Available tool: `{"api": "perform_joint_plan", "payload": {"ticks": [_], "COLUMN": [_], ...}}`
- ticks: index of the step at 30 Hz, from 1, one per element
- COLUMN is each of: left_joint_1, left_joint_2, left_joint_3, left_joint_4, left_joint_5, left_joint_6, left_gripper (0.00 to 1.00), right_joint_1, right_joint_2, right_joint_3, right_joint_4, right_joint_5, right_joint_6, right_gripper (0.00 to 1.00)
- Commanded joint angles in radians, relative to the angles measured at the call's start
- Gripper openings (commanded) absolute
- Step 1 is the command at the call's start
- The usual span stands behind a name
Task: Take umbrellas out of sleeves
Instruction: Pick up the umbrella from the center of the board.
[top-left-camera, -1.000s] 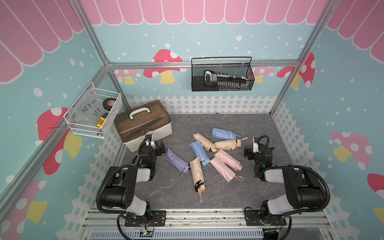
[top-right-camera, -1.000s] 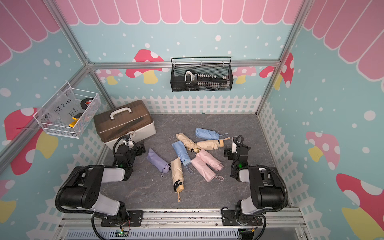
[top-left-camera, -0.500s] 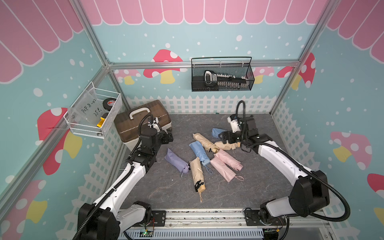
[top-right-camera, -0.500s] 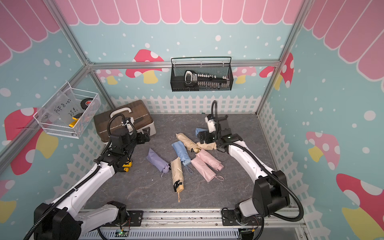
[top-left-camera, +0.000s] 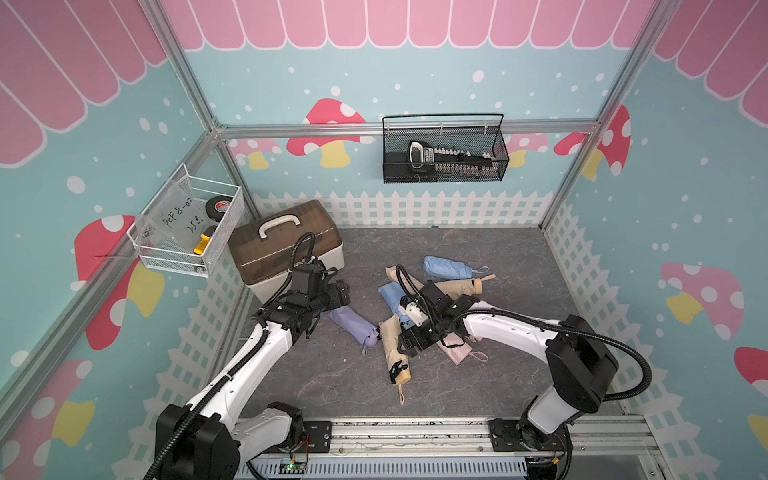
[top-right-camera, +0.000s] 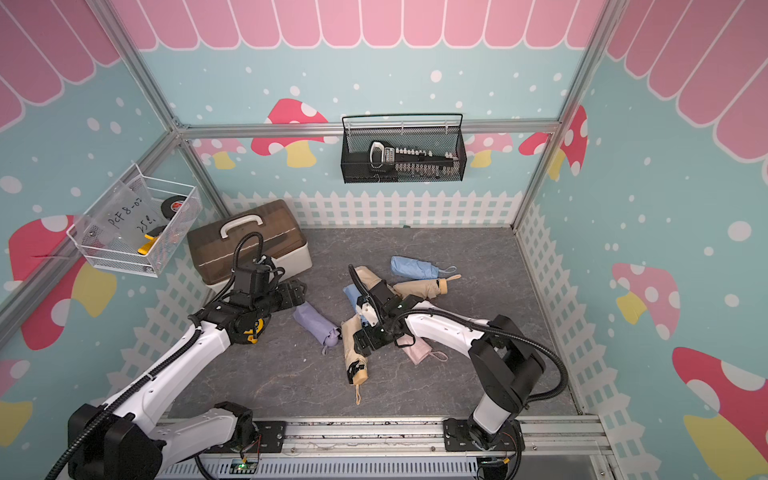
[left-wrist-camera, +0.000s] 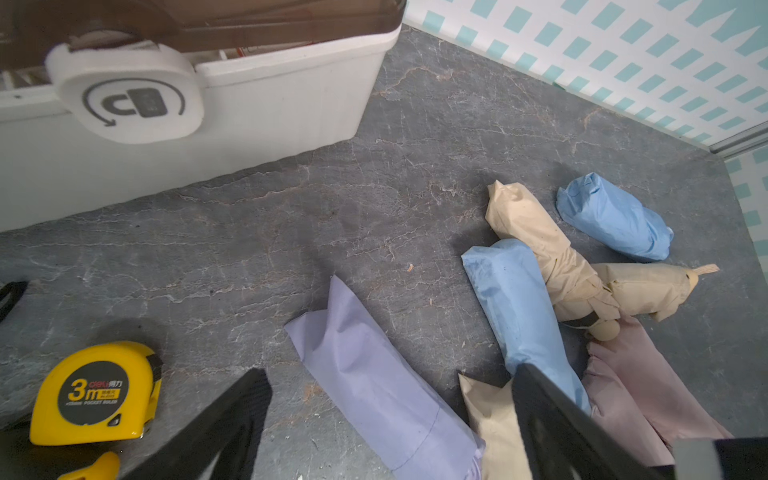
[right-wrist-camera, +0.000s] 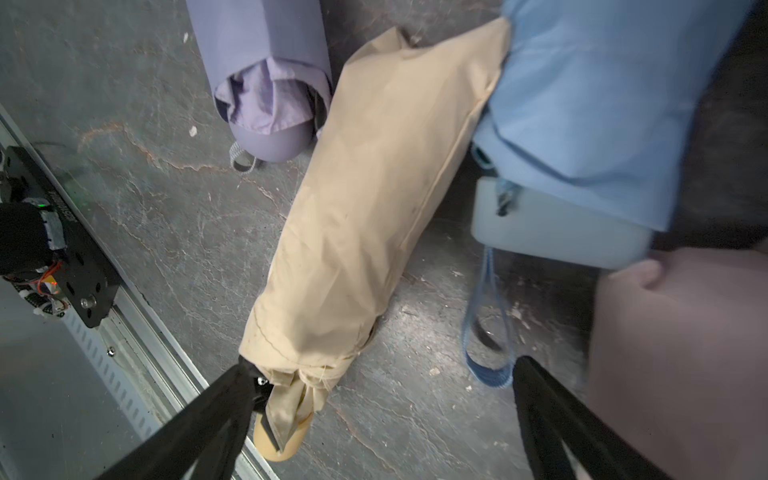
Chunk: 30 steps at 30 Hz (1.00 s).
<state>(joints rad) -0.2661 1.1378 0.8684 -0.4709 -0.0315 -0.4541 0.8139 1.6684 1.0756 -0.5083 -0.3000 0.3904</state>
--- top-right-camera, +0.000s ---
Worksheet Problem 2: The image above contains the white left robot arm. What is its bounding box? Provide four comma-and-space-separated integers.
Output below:
47, 232, 307, 479

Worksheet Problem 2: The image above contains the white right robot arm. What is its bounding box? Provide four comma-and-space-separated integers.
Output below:
343, 265, 568, 450

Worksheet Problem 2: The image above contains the beige sleeved umbrella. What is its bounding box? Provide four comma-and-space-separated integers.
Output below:
355, 266, 461, 300

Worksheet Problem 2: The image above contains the light blue sleeved umbrella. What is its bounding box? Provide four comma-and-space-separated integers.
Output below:
343, 284, 361, 313

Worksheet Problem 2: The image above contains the small blue sleeved umbrella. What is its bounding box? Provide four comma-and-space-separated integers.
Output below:
390, 256, 457, 280

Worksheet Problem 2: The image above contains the yellow tape measure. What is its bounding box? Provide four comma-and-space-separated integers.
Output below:
244, 319, 265, 344

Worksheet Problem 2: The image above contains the pink sleeved umbrella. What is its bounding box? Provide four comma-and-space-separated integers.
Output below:
396, 335, 448, 365

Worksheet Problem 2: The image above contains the purple sleeved umbrella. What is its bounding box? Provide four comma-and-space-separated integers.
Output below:
293, 302, 342, 355

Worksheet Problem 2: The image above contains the brown and cream toolbox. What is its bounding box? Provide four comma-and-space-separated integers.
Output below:
186, 199, 313, 287

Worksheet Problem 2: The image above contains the black tape roll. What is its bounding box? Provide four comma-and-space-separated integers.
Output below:
161, 195, 187, 220

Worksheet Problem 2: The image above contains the yellow tool in bin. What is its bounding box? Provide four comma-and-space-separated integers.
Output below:
138, 226, 165, 255

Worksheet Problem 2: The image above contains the socket set in basket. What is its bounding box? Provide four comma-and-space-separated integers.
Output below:
366, 141, 463, 181

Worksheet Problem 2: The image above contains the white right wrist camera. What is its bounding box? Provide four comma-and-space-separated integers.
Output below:
355, 296, 379, 327

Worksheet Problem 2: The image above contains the black wire mesh basket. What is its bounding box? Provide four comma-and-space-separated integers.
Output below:
340, 113, 467, 184

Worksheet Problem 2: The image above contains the clear plastic wall bin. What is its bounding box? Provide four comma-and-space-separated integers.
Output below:
66, 164, 202, 278

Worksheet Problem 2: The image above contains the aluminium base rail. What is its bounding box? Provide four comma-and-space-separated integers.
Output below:
157, 415, 624, 479

